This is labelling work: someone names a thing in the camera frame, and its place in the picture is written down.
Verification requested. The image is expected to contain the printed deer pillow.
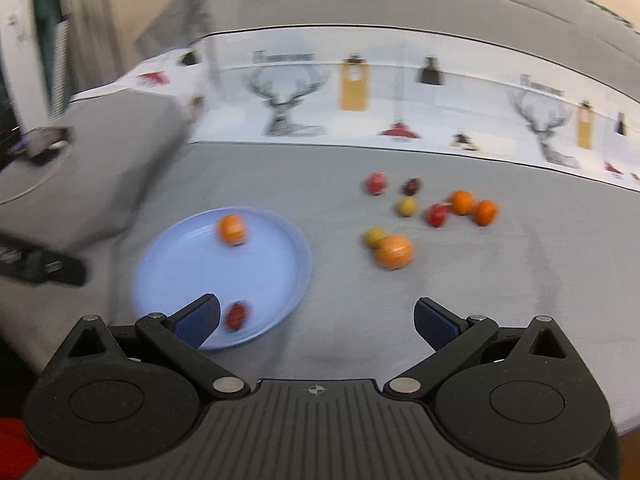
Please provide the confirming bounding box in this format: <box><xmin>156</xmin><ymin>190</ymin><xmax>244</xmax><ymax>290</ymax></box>
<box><xmin>120</xmin><ymin>0</ymin><xmax>640</xmax><ymax>186</ymax></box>

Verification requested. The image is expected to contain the black smartphone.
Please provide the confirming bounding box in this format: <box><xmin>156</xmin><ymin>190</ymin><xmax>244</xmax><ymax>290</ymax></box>
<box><xmin>10</xmin><ymin>127</ymin><xmax>71</xmax><ymax>163</ymax></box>

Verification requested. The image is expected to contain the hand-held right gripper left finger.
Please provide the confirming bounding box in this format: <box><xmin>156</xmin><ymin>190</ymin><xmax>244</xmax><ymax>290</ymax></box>
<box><xmin>60</xmin><ymin>293</ymin><xmax>251</xmax><ymax>401</ymax></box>

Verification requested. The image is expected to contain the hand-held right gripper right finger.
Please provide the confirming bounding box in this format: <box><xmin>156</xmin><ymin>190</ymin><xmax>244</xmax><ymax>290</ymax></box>
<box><xmin>384</xmin><ymin>297</ymin><xmax>571</xmax><ymax>401</ymax></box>

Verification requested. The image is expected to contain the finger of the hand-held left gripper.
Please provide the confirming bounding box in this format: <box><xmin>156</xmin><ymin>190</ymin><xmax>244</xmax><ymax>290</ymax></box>
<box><xmin>49</xmin><ymin>254</ymin><xmax>87</xmax><ymax>287</ymax></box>

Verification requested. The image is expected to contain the black white braided hose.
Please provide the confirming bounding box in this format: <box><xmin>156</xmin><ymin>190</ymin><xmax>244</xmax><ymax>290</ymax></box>
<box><xmin>50</xmin><ymin>25</ymin><xmax>71</xmax><ymax>118</ymax></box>

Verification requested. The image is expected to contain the blue plate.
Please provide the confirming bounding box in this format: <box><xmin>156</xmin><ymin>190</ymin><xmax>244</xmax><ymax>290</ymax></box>
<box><xmin>131</xmin><ymin>206</ymin><xmax>313</xmax><ymax>351</ymax></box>

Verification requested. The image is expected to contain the grey bed sheet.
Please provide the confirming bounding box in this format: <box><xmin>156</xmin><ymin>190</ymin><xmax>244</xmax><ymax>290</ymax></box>
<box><xmin>0</xmin><ymin>140</ymin><xmax>640</xmax><ymax>431</ymax></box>

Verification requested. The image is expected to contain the grey pillow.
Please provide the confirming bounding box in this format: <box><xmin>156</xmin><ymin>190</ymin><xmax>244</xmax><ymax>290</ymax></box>
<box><xmin>0</xmin><ymin>87</ymin><xmax>201</xmax><ymax>261</ymax></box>

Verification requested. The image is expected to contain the white window frame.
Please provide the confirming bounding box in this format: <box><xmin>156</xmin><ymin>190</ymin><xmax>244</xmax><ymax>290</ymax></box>
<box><xmin>0</xmin><ymin>0</ymin><xmax>51</xmax><ymax>126</ymax></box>

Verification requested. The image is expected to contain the grey curtain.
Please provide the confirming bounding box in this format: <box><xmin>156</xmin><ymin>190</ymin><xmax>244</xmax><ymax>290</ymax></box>
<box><xmin>50</xmin><ymin>0</ymin><xmax>126</xmax><ymax>116</ymax></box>

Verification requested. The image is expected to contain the orange mandarin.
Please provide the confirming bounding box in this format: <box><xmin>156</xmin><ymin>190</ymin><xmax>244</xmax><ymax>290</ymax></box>
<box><xmin>375</xmin><ymin>234</ymin><xmax>415</xmax><ymax>271</ymax></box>
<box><xmin>473</xmin><ymin>200</ymin><xmax>500</xmax><ymax>227</ymax></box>
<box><xmin>450</xmin><ymin>190</ymin><xmax>475</xmax><ymax>216</ymax></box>
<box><xmin>217</xmin><ymin>214</ymin><xmax>248</xmax><ymax>247</ymax></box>

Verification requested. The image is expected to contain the person's red clothing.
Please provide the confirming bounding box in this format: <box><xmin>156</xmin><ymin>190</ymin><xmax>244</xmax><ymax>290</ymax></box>
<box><xmin>0</xmin><ymin>415</ymin><xmax>41</xmax><ymax>480</ymax></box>

